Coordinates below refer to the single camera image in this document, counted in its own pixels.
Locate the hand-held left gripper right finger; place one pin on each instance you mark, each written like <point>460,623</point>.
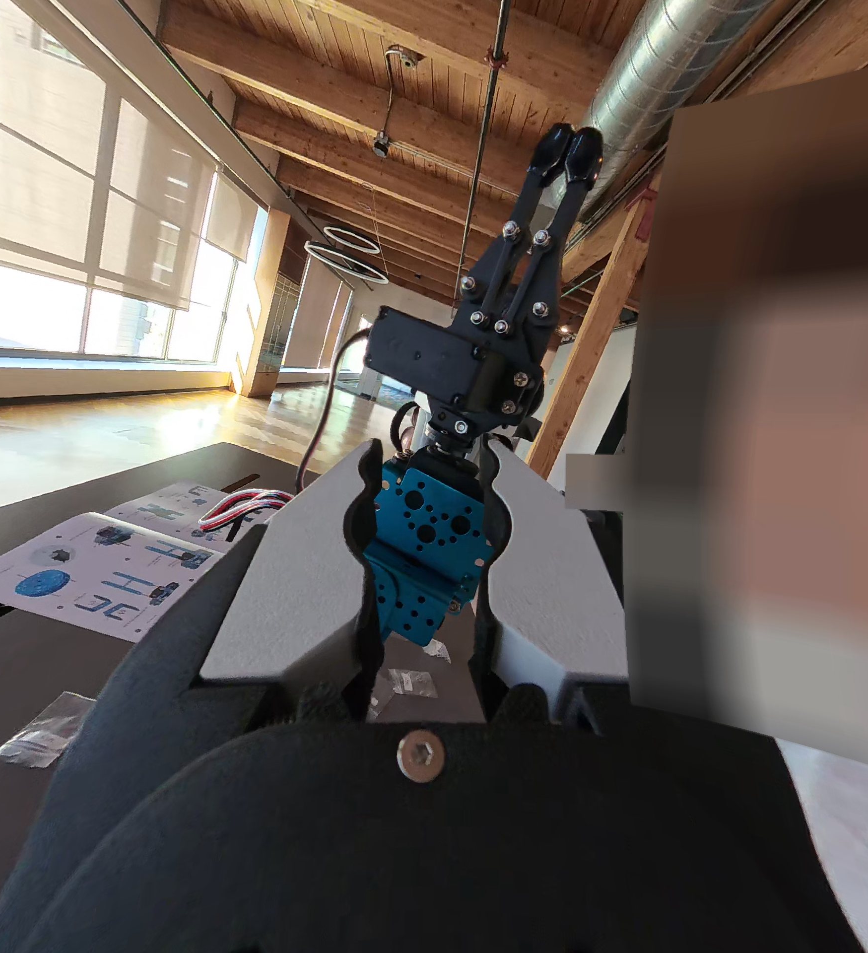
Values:
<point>545,595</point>

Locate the ceiling sprinkler pipe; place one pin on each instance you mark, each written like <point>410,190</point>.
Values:
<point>495,45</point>

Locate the open instruction booklet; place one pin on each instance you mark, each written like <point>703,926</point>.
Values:
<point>69,566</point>

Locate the beige roller window blind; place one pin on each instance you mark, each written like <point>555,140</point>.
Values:
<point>143,186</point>
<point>233,216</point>

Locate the dark desk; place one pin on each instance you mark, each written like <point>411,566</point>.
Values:
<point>2,662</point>

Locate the wooden support post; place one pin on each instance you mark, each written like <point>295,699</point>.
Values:
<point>590,335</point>

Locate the blue and black toy robot arm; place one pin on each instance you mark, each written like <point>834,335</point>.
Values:
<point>441,365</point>

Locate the small clear plastic bag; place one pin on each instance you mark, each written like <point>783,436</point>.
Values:
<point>39,733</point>
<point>411,683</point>
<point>437,651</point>

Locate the ceiling conduit with junction box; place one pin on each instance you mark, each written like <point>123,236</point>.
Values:
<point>381,143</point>

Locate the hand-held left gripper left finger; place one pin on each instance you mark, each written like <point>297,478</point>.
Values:
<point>300,581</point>

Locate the silver spiral air duct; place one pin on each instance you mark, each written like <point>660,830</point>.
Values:
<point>649,82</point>

